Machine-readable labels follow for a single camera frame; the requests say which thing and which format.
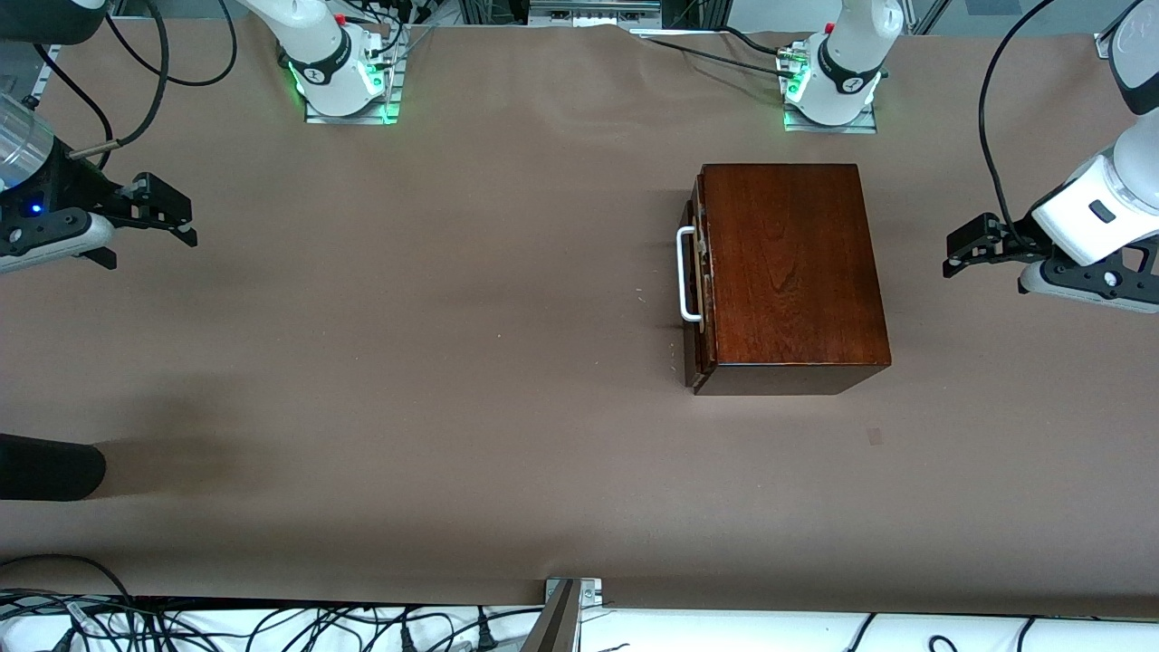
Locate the black ribbed cylinder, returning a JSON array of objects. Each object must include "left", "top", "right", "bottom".
[{"left": 0, "top": 433, "right": 108, "bottom": 502}]

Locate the aluminium frame with electronics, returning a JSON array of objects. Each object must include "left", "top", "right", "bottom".
[{"left": 457, "top": 0, "right": 731, "bottom": 31}]

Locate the brown table cover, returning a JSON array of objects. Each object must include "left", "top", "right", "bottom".
[{"left": 0, "top": 20, "right": 1159, "bottom": 618}]

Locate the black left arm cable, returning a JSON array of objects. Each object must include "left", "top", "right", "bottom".
[{"left": 977, "top": 0, "right": 1060, "bottom": 254}]

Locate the silver corner bracket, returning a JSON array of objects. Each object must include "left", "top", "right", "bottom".
[{"left": 543, "top": 577, "right": 604, "bottom": 609}]

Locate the thin black cable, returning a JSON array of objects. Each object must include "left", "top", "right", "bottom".
[{"left": 33, "top": 43, "right": 116, "bottom": 173}]

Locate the dark wooden cabinet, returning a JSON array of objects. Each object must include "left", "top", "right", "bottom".
[{"left": 693, "top": 163, "right": 892, "bottom": 397}]

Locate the black looping cable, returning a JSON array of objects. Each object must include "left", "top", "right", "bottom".
[{"left": 104, "top": 0, "right": 240, "bottom": 89}]

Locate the black cable with metal plug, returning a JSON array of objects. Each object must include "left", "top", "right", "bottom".
[{"left": 67, "top": 0, "right": 171, "bottom": 162}]

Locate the wooden drawer with white handle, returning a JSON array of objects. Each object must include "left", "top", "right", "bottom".
[{"left": 677, "top": 177, "right": 720, "bottom": 392}]

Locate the black arcing cable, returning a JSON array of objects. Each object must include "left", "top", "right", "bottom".
[{"left": 0, "top": 553, "right": 137, "bottom": 652}]

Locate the short black base cable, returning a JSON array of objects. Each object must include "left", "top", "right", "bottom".
[{"left": 714, "top": 25, "right": 789, "bottom": 59}]

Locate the aluminium rail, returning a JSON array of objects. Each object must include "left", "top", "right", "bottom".
[
  {"left": 1093, "top": 0, "right": 1147, "bottom": 61},
  {"left": 25, "top": 41, "right": 62, "bottom": 102}
]

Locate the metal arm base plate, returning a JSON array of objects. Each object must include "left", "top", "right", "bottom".
[
  {"left": 304, "top": 62, "right": 402, "bottom": 126},
  {"left": 782, "top": 101, "right": 878, "bottom": 135}
]

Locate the long black base cable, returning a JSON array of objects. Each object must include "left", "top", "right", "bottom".
[{"left": 638, "top": 34, "right": 790, "bottom": 79}]

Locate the grey aluminium beam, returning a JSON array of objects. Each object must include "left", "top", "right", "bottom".
[{"left": 520, "top": 580, "right": 582, "bottom": 652}]

